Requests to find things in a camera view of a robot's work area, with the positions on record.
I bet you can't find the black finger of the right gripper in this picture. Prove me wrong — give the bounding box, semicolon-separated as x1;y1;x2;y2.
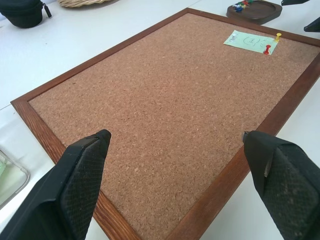
280;0;311;7
303;16;320;33

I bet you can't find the light green paper note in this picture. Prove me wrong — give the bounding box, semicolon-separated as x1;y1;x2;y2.
223;29;280;55

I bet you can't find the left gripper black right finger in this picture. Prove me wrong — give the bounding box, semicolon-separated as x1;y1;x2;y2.
242;130;320;240

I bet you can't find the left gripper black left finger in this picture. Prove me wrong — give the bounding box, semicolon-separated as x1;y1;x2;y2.
0;129;112;240

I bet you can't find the black zippered case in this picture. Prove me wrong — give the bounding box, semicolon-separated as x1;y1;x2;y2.
0;0;53;29

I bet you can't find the cork board with wooden frame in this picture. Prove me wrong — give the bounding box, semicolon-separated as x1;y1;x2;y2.
10;7;320;240

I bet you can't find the dark wooden pin tray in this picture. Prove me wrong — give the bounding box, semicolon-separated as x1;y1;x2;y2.
226;0;283;26

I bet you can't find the woven wicker basket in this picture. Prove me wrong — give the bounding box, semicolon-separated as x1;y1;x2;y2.
57;0;121;9

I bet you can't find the clear plastic container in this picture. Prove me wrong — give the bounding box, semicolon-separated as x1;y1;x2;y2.
0;147;31;211

